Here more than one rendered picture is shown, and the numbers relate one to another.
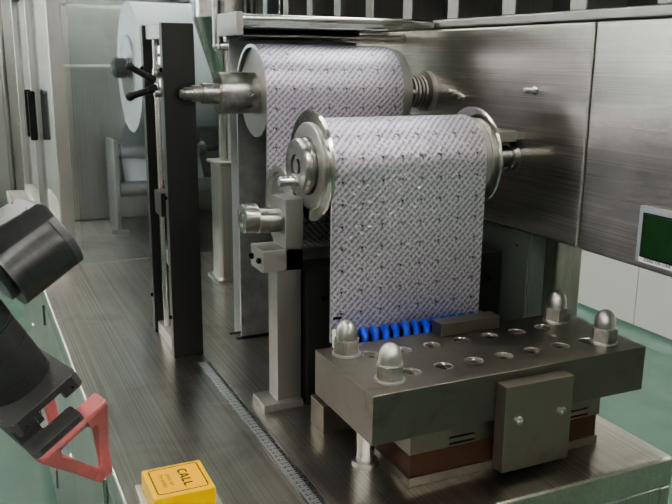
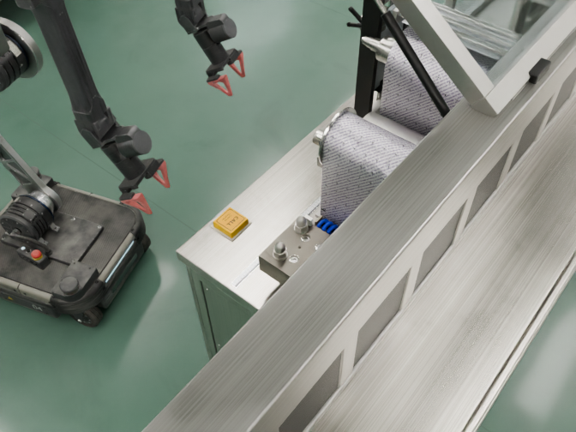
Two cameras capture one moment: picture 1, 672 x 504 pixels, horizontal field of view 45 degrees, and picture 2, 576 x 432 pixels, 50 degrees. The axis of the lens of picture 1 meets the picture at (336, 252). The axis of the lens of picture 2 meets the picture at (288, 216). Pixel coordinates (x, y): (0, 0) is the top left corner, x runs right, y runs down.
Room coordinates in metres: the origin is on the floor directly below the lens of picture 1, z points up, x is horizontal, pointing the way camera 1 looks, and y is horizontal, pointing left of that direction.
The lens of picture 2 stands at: (0.51, -0.87, 2.23)
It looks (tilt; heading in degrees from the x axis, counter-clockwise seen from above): 50 degrees down; 65
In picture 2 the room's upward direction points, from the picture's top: 1 degrees counter-clockwise
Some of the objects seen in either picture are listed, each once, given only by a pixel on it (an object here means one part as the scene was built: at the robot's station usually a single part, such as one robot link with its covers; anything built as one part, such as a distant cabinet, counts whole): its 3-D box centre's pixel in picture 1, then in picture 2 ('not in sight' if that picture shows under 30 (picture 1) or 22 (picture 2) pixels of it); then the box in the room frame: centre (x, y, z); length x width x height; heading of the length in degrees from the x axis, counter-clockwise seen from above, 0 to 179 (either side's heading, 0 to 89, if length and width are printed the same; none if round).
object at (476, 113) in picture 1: (471, 157); not in sight; (1.17, -0.20, 1.25); 0.15 x 0.01 x 0.15; 25
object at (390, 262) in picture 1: (408, 267); (361, 214); (1.06, -0.10, 1.11); 0.23 x 0.01 x 0.18; 115
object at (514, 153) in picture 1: (492, 156); not in sight; (1.19, -0.23, 1.25); 0.07 x 0.04 x 0.04; 115
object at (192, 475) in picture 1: (178, 487); (231, 222); (0.82, 0.18, 0.91); 0.07 x 0.07 x 0.02; 25
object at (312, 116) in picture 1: (311, 165); (338, 136); (1.07, 0.03, 1.25); 0.15 x 0.01 x 0.15; 25
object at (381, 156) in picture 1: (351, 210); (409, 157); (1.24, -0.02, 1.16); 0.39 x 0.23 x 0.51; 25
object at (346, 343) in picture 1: (346, 336); (301, 223); (0.95, -0.01, 1.05); 0.04 x 0.04 x 0.04
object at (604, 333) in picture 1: (604, 325); not in sight; (1.00, -0.35, 1.05); 0.04 x 0.04 x 0.04
